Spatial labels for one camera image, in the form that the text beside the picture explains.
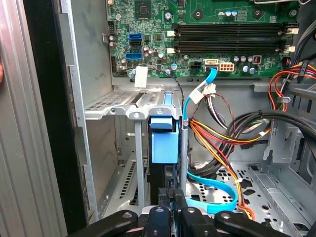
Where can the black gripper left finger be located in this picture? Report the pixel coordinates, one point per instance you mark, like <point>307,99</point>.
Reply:
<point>155,222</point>

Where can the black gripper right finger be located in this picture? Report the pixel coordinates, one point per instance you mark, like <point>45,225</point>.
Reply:
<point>192,222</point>

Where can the hard disk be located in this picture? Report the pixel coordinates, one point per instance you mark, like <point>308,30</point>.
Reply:
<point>164,145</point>

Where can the metal disk bay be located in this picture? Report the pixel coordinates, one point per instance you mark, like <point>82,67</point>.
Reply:
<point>138,160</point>

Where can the person's hand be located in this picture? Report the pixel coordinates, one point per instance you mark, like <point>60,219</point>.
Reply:
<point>1,73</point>

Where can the metal drive cage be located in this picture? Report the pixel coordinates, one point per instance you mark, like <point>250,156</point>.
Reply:
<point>279,148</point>

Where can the white paper tag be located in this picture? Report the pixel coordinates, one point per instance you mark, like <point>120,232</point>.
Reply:
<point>141,76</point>

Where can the black open PC case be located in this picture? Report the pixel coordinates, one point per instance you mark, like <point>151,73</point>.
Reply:
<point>49,98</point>

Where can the RAM slot white latches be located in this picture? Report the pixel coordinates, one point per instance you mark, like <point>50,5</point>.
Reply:
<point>234,32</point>

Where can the green motherboard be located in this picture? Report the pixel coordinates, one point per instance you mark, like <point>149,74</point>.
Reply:
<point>158,14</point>

